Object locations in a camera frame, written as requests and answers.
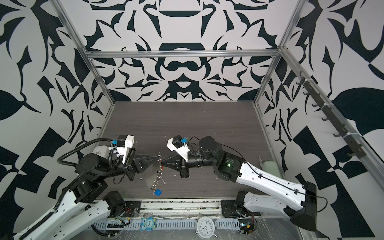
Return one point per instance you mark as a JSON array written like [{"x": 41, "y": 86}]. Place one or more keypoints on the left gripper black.
[{"x": 133, "y": 161}]

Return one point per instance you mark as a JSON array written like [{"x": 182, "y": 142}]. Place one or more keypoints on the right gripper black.
[{"x": 171, "y": 162}]

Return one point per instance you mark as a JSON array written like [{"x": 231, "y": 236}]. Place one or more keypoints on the keyring with chain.
[{"x": 153, "y": 176}]

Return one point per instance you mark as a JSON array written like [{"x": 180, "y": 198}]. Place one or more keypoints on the blue capped key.
[{"x": 157, "y": 192}]

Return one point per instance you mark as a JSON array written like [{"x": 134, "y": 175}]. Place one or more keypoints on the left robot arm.
[{"x": 76, "y": 209}]

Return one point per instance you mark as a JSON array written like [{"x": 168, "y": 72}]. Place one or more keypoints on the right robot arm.
[{"x": 296, "y": 201}]

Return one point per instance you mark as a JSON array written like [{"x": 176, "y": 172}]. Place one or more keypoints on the blue owl figurine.
[{"x": 148, "y": 224}]

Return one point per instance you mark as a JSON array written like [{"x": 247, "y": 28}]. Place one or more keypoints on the white alarm clock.
[{"x": 205, "y": 228}]

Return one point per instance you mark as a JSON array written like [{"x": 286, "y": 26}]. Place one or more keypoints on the small circuit board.
[{"x": 247, "y": 226}]

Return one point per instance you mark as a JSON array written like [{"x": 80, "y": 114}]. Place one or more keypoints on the pale green case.
[{"x": 271, "y": 168}]

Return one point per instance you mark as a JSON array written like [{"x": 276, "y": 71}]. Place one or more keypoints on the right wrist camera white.
[{"x": 180, "y": 146}]

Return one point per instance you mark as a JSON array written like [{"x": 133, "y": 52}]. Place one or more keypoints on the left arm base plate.
[{"x": 131, "y": 209}]

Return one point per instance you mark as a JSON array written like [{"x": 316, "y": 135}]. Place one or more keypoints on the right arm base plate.
[{"x": 229, "y": 210}]

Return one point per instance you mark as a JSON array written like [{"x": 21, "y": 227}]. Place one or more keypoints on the white slotted cable duct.
[{"x": 161, "y": 224}]

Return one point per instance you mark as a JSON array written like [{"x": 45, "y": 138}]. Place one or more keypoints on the black wall hook rail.
[{"x": 333, "y": 115}]

